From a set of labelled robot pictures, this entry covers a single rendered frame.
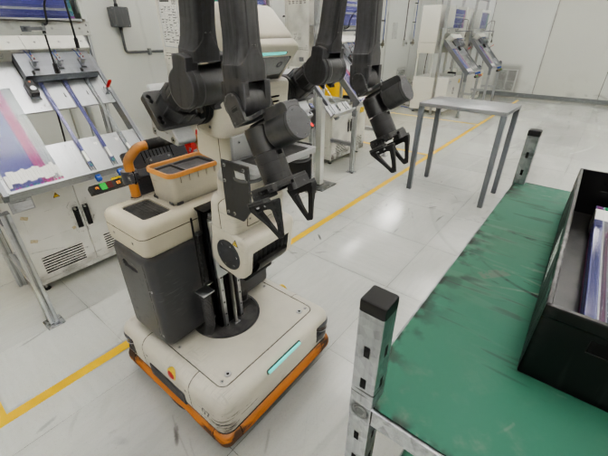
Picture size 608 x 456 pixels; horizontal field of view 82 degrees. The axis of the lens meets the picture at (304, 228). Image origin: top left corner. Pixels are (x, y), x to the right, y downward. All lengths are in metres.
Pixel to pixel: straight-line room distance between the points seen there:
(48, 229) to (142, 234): 1.25
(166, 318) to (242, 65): 0.97
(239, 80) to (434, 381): 0.54
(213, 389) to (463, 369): 0.96
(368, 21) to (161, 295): 1.03
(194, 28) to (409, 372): 0.65
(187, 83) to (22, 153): 1.41
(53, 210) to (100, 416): 1.15
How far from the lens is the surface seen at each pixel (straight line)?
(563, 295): 0.70
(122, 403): 1.76
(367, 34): 0.99
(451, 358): 0.53
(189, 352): 1.45
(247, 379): 1.34
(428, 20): 7.22
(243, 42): 0.65
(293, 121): 0.60
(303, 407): 1.59
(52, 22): 2.46
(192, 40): 0.74
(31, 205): 2.32
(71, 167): 2.04
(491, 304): 0.64
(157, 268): 1.25
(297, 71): 1.12
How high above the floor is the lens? 1.33
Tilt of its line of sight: 29 degrees down
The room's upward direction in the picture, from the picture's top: straight up
